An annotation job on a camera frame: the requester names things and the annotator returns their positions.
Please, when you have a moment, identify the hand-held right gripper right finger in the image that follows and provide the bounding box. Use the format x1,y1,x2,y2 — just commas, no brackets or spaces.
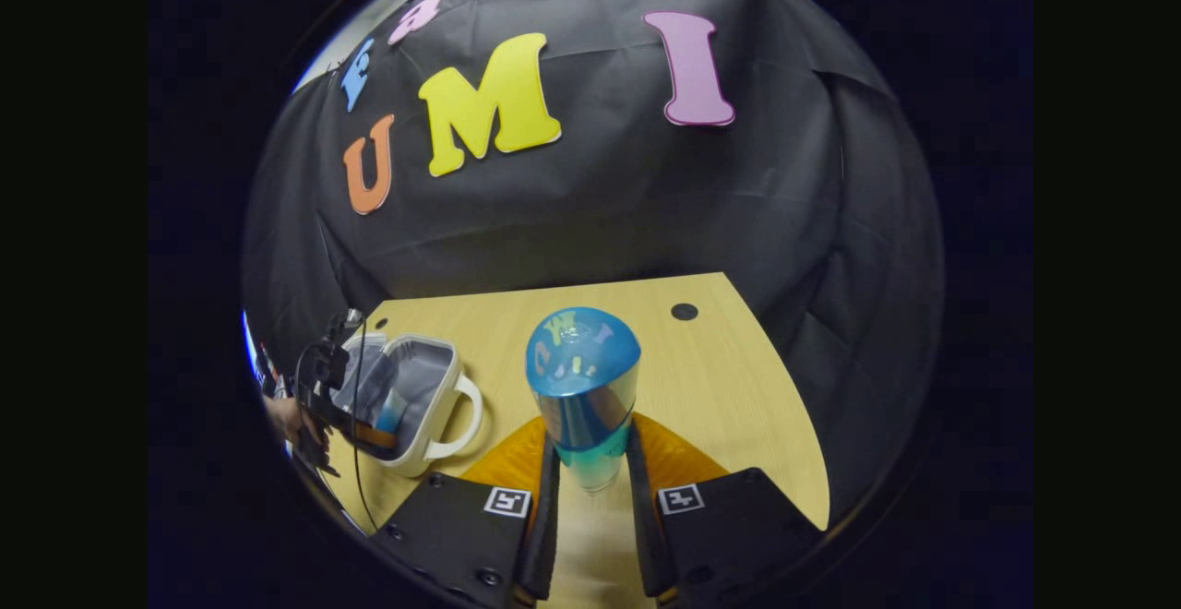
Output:
626,412,824,609

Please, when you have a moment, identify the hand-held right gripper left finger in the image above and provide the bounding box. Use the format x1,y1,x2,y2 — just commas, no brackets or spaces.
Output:
367,415,562,609

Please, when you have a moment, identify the white suitcase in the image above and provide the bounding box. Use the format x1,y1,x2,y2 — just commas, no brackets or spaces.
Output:
330,332,485,480

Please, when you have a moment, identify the teal tube with blue cap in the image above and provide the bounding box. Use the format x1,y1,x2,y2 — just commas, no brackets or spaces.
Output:
525,306,643,497

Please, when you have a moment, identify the computer monitor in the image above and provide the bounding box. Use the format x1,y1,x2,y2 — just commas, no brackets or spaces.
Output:
240,309,278,398

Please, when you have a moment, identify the black backdrop cloth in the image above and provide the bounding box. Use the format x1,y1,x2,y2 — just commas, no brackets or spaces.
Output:
242,0,947,527

